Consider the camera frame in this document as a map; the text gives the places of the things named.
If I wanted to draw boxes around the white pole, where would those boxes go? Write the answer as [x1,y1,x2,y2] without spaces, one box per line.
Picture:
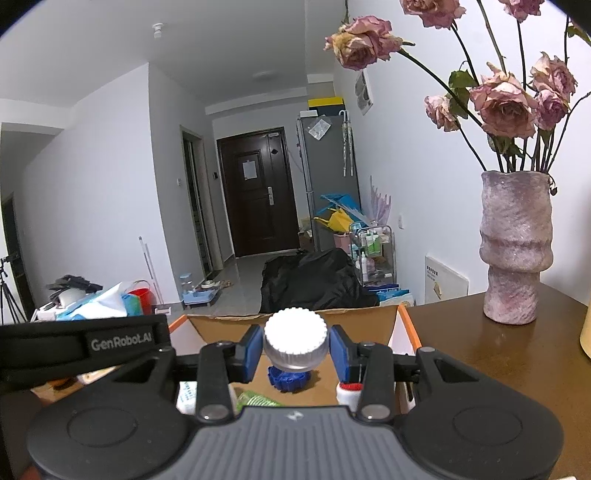
[138,236,164,306]

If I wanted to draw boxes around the grey interior door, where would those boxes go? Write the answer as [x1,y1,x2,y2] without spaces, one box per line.
[181,130,214,278]

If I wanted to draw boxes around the black folding stand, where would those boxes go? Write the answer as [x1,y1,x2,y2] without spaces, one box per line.
[46,274,103,295]

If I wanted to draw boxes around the blue folded item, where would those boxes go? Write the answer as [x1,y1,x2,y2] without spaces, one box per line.
[321,193,363,218]

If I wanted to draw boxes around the blue plastic cap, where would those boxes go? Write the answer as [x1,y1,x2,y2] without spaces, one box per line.
[267,364,311,393]

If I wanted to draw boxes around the blue pet feeder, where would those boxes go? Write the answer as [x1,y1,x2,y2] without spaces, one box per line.
[180,273,221,309]

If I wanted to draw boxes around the dark brown entrance door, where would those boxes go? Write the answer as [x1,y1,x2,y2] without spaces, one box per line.
[216,128,301,258]

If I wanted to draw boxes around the white flat box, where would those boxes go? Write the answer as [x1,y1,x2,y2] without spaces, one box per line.
[424,252,471,306]

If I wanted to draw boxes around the red and white lint brush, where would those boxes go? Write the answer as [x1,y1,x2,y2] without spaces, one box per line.
[335,382,366,407]

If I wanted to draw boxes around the red cardboard box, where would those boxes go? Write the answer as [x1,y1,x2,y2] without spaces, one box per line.
[168,304,424,414]

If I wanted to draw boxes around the black bag on chair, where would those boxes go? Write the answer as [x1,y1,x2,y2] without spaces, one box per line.
[260,249,380,315]

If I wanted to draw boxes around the small white-capped jar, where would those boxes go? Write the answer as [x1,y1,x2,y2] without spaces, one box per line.
[263,308,331,372]

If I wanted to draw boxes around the white labelled bottle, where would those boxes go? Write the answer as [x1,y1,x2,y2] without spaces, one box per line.
[177,381,239,415]

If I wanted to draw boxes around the grey refrigerator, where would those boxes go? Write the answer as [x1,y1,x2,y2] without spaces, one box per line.
[297,111,362,253]

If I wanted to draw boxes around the red bucket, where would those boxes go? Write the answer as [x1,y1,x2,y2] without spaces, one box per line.
[128,287,153,316]

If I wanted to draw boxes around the yellow thermos jug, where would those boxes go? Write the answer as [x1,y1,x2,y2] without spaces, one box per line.
[579,305,591,359]

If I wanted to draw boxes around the purple wall decoration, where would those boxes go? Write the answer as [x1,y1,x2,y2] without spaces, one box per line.
[368,175,393,227]

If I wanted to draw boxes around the bunch of dried pink roses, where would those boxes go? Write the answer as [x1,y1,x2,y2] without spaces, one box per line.
[323,0,591,175]

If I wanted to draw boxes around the pink stone vase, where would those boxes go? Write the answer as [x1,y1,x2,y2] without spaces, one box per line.
[479,170,554,325]

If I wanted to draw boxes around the black tripod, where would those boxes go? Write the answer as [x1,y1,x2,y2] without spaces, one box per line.
[0,253,30,325]

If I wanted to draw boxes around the white umbrella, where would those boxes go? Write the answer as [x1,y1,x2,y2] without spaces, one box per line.
[341,110,356,177]

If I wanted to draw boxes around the green clear bottle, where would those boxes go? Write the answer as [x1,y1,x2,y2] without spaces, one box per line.
[235,390,285,408]

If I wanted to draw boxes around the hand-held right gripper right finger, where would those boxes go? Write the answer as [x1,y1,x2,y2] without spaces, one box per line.
[329,324,519,424]

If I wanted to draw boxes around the trolley cart with bottles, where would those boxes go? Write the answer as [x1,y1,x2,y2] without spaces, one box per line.
[349,225,397,284]

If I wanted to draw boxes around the blue packs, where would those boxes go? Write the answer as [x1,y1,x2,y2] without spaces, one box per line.
[365,286,412,308]

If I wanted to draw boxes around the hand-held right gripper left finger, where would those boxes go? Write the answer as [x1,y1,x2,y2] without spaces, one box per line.
[68,324,265,425]

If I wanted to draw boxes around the yellow bag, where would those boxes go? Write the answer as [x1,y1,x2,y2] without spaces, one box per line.
[314,208,352,234]

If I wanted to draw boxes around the blue tissue pack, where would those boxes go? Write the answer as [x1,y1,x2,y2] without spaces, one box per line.
[55,279,142,322]

